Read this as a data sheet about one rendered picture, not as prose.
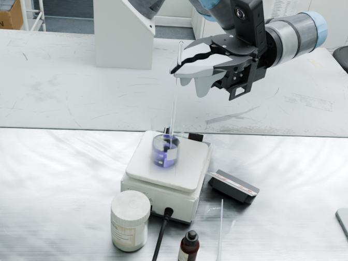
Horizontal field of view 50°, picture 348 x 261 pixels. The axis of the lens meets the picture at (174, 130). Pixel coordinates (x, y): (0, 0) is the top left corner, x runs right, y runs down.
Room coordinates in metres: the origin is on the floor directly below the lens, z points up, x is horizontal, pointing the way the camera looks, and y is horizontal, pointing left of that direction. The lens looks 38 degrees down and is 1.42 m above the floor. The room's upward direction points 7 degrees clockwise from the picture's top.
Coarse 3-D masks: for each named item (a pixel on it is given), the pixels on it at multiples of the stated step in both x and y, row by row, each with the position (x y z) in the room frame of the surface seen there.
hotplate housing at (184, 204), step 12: (204, 168) 0.48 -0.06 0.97; (132, 180) 0.43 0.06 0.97; (204, 180) 0.48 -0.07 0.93; (144, 192) 0.42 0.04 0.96; (156, 192) 0.41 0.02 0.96; (168, 192) 0.42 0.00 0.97; (180, 192) 0.42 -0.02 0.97; (192, 192) 0.42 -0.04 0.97; (156, 204) 0.41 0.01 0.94; (168, 204) 0.41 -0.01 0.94; (180, 204) 0.41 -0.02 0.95; (192, 204) 0.40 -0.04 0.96; (168, 216) 0.39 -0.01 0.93; (180, 216) 0.41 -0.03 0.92; (192, 216) 0.41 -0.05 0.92
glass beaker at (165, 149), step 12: (156, 120) 0.49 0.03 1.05; (168, 120) 0.49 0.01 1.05; (156, 132) 0.45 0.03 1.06; (168, 132) 0.49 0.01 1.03; (180, 132) 0.48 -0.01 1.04; (156, 144) 0.45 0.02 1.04; (168, 144) 0.44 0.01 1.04; (180, 144) 0.46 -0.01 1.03; (156, 156) 0.44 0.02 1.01; (168, 156) 0.44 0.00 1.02; (156, 168) 0.44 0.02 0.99; (168, 168) 0.44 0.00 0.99
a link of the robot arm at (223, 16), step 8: (200, 0) 0.70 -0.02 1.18; (208, 0) 0.69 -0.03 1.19; (216, 0) 0.69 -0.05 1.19; (224, 0) 0.69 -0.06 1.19; (208, 8) 0.70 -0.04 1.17; (216, 8) 0.69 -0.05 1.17; (224, 8) 0.69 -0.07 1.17; (216, 16) 0.70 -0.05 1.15; (224, 16) 0.70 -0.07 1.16; (232, 16) 0.70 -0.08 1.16; (224, 24) 0.71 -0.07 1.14; (232, 24) 0.70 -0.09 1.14
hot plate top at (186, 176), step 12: (144, 144) 0.50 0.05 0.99; (192, 144) 0.52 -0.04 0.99; (204, 144) 0.52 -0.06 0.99; (132, 156) 0.47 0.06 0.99; (144, 156) 0.47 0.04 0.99; (180, 156) 0.48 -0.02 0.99; (192, 156) 0.48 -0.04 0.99; (204, 156) 0.49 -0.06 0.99; (132, 168) 0.44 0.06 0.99; (144, 168) 0.44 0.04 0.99; (180, 168) 0.45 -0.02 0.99; (192, 168) 0.45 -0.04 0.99; (144, 180) 0.42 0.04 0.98; (156, 180) 0.42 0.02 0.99; (168, 180) 0.42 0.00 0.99; (180, 180) 0.42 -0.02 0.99; (192, 180) 0.43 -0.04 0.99
